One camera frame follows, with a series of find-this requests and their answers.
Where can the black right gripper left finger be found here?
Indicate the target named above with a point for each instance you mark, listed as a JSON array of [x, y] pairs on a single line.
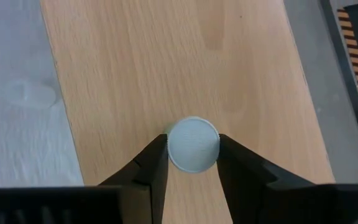
[[148, 174]]

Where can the wooden shelf with black legs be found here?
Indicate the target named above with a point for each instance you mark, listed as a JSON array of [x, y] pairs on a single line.
[[166, 62]]

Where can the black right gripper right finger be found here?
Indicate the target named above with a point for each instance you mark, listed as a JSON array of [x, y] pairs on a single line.
[[244, 180]]

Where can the small green bottle pale cap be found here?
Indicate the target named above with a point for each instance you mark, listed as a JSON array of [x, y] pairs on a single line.
[[194, 144]]

